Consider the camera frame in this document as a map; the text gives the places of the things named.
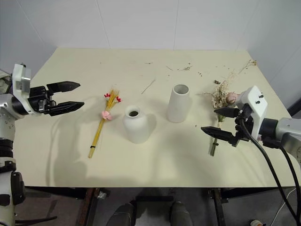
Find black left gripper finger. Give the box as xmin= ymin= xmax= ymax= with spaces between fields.
xmin=46 ymin=81 xmax=81 ymax=93
xmin=43 ymin=101 xmax=85 ymax=117

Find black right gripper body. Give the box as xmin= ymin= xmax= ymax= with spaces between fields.
xmin=231 ymin=103 xmax=254 ymax=147

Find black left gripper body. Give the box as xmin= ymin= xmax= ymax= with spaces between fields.
xmin=27 ymin=86 xmax=57 ymax=116

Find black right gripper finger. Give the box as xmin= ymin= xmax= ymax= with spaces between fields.
xmin=200 ymin=126 xmax=236 ymax=145
xmin=214 ymin=106 xmax=239 ymax=119

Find white cylinder vase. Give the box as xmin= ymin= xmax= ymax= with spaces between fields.
xmin=166 ymin=84 xmax=190 ymax=123

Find white round bottle vase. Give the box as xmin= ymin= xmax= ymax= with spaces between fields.
xmin=122 ymin=105 xmax=150 ymax=144

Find dried bouquet with pink rose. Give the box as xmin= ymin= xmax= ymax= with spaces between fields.
xmin=197 ymin=70 xmax=241 ymax=157

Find grey crumpled object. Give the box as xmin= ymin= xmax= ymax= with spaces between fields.
xmin=0 ymin=69 xmax=13 ymax=95

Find yellow stem flower bunch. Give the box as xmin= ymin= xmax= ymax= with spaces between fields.
xmin=87 ymin=88 xmax=123 ymax=159

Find dark object beside table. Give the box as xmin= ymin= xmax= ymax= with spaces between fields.
xmin=286 ymin=93 xmax=301 ymax=116

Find scattered dry twig bits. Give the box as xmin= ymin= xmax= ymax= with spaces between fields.
xmin=165 ymin=62 xmax=193 ymax=72

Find thin loose dry stem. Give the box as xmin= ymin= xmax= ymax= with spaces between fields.
xmin=141 ymin=79 xmax=157 ymax=95

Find dark rounded grey shape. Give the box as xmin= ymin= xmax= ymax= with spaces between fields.
xmin=171 ymin=201 xmax=196 ymax=226
xmin=106 ymin=203 xmax=135 ymax=226

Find black stand leg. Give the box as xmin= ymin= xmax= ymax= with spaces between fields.
xmin=13 ymin=199 xmax=58 ymax=225

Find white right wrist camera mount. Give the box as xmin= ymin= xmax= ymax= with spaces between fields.
xmin=235 ymin=85 xmax=269 ymax=140

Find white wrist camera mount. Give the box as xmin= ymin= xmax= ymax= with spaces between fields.
xmin=11 ymin=63 xmax=32 ymax=116
xmin=235 ymin=85 xmax=269 ymax=140

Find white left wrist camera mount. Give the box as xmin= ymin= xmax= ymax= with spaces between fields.
xmin=11 ymin=63 xmax=32 ymax=116

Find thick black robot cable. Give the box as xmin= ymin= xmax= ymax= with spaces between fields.
xmin=239 ymin=105 xmax=298 ymax=226
xmin=278 ymin=144 xmax=301 ymax=223

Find thin white floor cable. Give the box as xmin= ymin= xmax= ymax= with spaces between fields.
xmin=274 ymin=187 xmax=297 ymax=220

